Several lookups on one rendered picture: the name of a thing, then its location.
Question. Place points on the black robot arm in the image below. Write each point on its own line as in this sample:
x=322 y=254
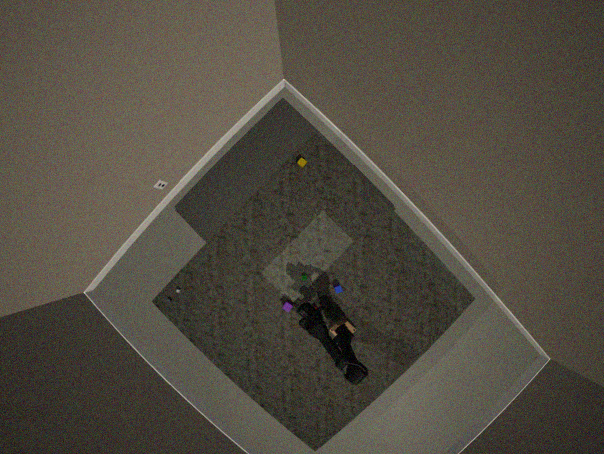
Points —
x=355 y=371

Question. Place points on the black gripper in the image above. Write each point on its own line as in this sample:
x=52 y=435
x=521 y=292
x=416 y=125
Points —
x=325 y=303

